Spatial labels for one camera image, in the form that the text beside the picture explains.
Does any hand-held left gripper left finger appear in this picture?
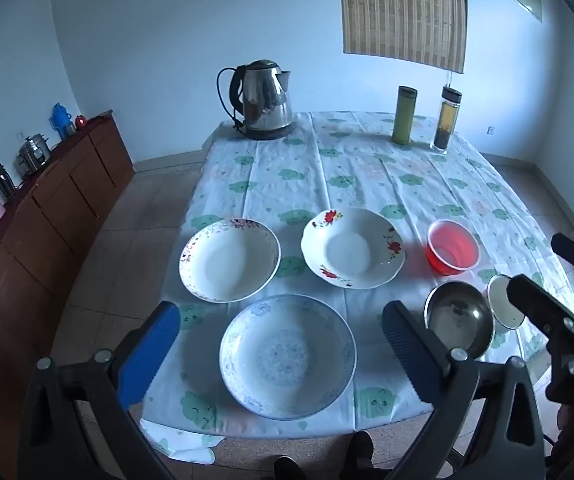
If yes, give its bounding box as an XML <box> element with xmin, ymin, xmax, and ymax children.
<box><xmin>17</xmin><ymin>301</ymin><xmax>182</xmax><ymax>480</ymax></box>

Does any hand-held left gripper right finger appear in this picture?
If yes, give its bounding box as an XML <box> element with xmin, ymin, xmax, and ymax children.
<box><xmin>382</xmin><ymin>301</ymin><xmax>548</xmax><ymax>480</ymax></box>

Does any stainless steel bowl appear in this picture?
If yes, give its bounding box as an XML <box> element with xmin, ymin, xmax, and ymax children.
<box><xmin>423</xmin><ymin>281</ymin><xmax>496</xmax><ymax>361</ymax></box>

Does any red plastic bowl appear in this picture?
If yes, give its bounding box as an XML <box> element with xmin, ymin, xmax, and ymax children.
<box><xmin>427</xmin><ymin>219</ymin><xmax>480</xmax><ymax>277</ymax></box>

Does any white plate with purple rim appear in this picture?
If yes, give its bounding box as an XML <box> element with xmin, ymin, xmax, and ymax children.
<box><xmin>178</xmin><ymin>218</ymin><xmax>282</xmax><ymax>304</ymax></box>

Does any white plate with red flowers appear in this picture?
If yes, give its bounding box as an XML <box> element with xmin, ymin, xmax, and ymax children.
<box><xmin>301</xmin><ymin>207</ymin><xmax>406</xmax><ymax>290</ymax></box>

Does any blue patterned plate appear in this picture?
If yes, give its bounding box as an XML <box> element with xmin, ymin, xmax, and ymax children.
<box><xmin>219</xmin><ymin>294</ymin><xmax>358</xmax><ymax>421</ymax></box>

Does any person's black shoe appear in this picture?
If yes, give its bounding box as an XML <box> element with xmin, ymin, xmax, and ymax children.
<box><xmin>339</xmin><ymin>431</ymin><xmax>375</xmax><ymax>480</ymax></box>
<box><xmin>273</xmin><ymin>455</ymin><xmax>312</xmax><ymax>480</ymax></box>

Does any brown wooden sideboard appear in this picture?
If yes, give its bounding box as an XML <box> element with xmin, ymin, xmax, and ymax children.
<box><xmin>0</xmin><ymin>109</ymin><xmax>136</xmax><ymax>480</ymax></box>

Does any glass tea bottle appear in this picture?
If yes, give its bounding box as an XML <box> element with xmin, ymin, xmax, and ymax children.
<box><xmin>431</xmin><ymin>86</ymin><xmax>462</xmax><ymax>153</ymax></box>

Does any white tablecloth with green clouds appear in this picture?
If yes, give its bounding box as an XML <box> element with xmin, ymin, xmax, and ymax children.
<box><xmin>139</xmin><ymin>110</ymin><xmax>574</xmax><ymax>463</ymax></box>

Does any green bottle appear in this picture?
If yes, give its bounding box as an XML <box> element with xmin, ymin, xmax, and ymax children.
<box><xmin>392</xmin><ymin>86</ymin><xmax>418</xmax><ymax>145</ymax></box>

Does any black thermos flask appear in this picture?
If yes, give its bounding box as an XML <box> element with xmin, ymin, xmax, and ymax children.
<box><xmin>0</xmin><ymin>161</ymin><xmax>16</xmax><ymax>198</ymax></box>

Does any steel cooking pot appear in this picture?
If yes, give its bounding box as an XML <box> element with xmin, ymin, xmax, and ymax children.
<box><xmin>15</xmin><ymin>133</ymin><xmax>50</xmax><ymax>177</ymax></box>

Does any blue thermos jug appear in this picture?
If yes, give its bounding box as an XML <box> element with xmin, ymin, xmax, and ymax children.
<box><xmin>49</xmin><ymin>103</ymin><xmax>74</xmax><ymax>138</ymax></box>

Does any stainless steel electric kettle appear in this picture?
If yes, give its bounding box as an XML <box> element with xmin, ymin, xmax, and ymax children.
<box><xmin>217</xmin><ymin>59</ymin><xmax>295</xmax><ymax>141</ymax></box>

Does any bamboo window blind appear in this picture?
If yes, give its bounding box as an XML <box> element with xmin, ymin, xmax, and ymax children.
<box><xmin>338</xmin><ymin>0</ymin><xmax>468</xmax><ymax>74</ymax></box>

